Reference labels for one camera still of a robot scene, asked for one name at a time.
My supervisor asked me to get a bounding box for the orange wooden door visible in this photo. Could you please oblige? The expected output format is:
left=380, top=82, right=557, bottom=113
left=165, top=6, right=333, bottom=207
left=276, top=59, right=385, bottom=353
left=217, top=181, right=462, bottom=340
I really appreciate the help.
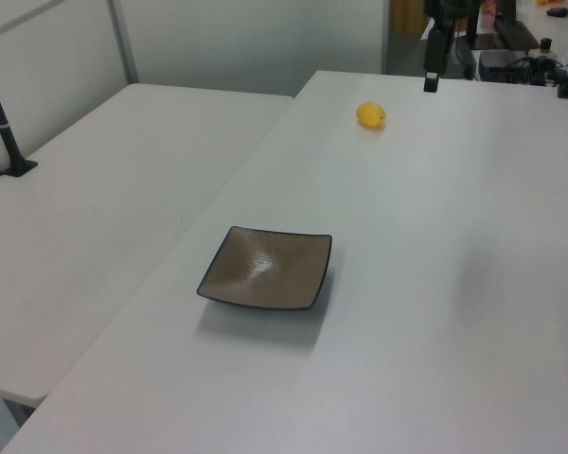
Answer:
left=390, top=0, right=430, bottom=35

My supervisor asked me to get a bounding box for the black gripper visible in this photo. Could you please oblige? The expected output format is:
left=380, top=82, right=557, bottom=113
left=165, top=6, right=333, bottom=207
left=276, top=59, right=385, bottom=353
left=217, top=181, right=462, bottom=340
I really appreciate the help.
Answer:
left=422, top=27, right=450, bottom=94

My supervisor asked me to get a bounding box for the brown square ceramic plate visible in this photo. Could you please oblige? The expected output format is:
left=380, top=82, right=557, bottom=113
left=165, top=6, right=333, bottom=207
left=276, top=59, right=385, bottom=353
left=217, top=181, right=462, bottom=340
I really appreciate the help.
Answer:
left=195, top=225, right=333, bottom=312

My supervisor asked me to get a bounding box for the grey door frame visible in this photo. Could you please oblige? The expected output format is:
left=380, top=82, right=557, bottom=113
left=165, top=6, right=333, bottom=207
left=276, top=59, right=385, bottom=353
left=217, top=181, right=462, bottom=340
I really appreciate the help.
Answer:
left=381, top=0, right=393, bottom=75

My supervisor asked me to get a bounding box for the black flat tray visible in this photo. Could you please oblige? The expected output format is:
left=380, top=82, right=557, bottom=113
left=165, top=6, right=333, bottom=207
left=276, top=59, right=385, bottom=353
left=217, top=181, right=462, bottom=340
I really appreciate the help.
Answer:
left=494, top=17, right=541, bottom=51

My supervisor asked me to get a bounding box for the black camera stand pole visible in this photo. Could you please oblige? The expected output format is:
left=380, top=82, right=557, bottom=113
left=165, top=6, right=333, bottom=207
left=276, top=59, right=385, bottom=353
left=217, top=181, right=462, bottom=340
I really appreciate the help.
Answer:
left=0, top=44, right=39, bottom=179

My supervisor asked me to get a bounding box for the yellow potato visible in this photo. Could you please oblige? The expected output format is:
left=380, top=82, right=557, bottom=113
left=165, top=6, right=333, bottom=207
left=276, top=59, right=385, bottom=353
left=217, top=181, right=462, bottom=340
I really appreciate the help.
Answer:
left=355, top=100, right=387, bottom=129

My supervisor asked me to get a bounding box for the black equipment box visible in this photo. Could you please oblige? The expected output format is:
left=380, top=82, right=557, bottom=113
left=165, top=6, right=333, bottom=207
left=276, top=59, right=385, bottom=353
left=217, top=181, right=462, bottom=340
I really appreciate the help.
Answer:
left=477, top=48, right=558, bottom=87

